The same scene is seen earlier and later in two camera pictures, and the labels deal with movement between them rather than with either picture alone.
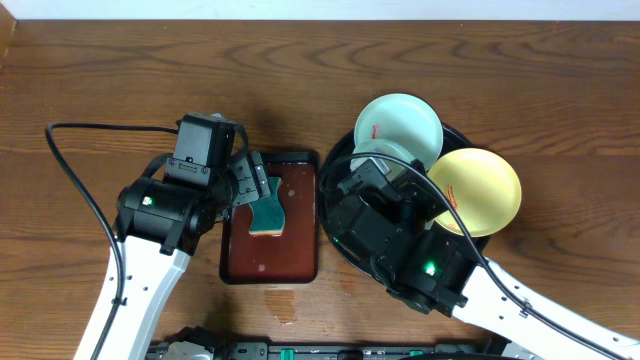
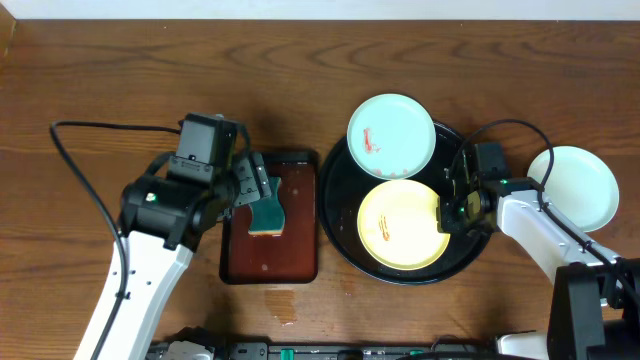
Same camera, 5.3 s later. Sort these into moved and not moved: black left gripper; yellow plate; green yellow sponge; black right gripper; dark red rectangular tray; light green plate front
Moved: black right gripper; yellow plate; light green plate front
Not moved: dark red rectangular tray; black left gripper; green yellow sponge
